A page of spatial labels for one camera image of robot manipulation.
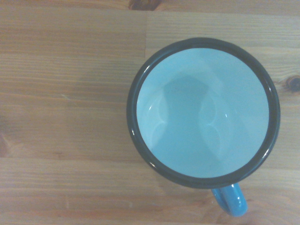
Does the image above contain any blue enamel mug dark rim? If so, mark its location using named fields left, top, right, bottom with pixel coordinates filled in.
left=126, top=37, right=281, bottom=218

